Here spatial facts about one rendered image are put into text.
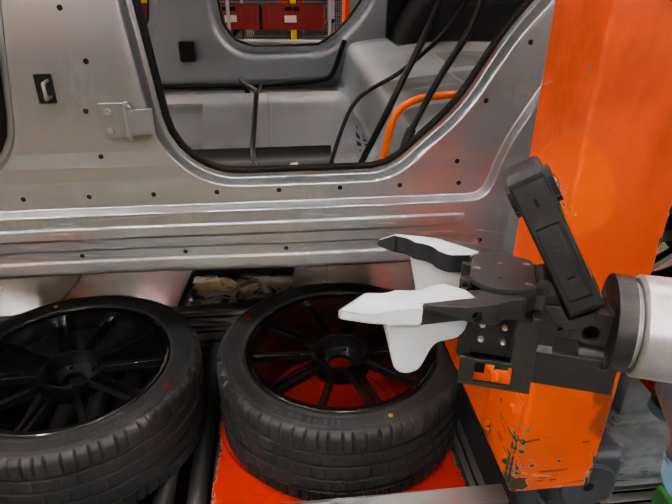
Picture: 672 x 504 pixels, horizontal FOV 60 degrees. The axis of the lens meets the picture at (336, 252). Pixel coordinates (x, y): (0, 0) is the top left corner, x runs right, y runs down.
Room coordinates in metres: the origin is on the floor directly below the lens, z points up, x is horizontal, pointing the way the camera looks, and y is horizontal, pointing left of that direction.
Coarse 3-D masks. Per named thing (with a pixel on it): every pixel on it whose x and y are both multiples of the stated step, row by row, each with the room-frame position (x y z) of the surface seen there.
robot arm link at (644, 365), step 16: (640, 288) 0.34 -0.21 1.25; (656, 288) 0.34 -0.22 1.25; (640, 304) 0.33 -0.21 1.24; (656, 304) 0.32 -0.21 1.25; (640, 320) 0.32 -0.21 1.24; (656, 320) 0.32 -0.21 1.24; (640, 336) 0.32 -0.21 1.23; (656, 336) 0.31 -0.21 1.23; (640, 352) 0.31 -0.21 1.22; (656, 352) 0.31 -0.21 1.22; (640, 368) 0.31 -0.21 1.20; (656, 368) 0.31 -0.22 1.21
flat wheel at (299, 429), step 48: (336, 288) 1.53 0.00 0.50; (384, 288) 1.53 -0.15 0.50; (240, 336) 1.28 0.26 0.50; (288, 336) 1.32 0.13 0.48; (336, 336) 1.32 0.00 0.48; (384, 336) 1.44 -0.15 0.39; (240, 384) 1.09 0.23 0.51; (288, 384) 1.11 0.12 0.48; (336, 384) 1.17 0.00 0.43; (432, 384) 1.09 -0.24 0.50; (240, 432) 1.03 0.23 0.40; (288, 432) 0.94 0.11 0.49; (336, 432) 0.93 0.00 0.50; (384, 432) 0.94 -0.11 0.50; (432, 432) 1.00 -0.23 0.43; (288, 480) 0.94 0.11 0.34; (336, 480) 0.92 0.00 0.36; (384, 480) 0.93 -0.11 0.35
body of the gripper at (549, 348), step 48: (480, 288) 0.37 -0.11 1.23; (528, 288) 0.34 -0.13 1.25; (624, 288) 0.34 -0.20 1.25; (480, 336) 0.35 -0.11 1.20; (528, 336) 0.33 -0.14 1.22; (576, 336) 0.34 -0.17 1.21; (624, 336) 0.32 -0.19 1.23; (480, 384) 0.33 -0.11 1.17; (528, 384) 0.32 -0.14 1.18; (576, 384) 0.33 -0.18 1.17
